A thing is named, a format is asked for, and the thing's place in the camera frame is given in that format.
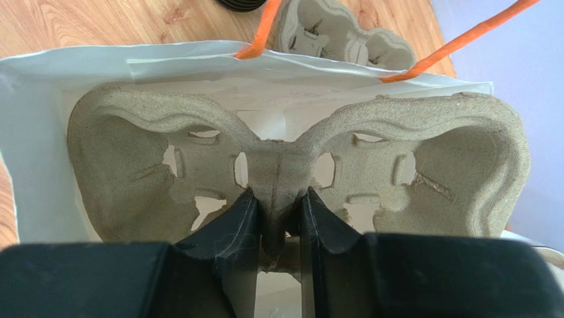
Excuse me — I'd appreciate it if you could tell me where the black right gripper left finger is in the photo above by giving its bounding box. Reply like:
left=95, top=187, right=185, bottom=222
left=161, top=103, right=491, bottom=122
left=1, top=190, right=259, bottom=317

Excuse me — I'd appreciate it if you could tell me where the white paper takeout bag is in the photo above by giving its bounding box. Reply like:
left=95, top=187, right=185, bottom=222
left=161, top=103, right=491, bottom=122
left=0, top=0, right=564, bottom=318

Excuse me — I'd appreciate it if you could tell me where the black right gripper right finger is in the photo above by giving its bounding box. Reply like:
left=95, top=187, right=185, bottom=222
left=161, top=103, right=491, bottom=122
left=299, top=189, right=563, bottom=317

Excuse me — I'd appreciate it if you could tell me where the grey pulp cup carrier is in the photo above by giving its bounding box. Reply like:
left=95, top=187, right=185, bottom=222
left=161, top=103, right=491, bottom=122
left=68, top=87, right=531, bottom=271

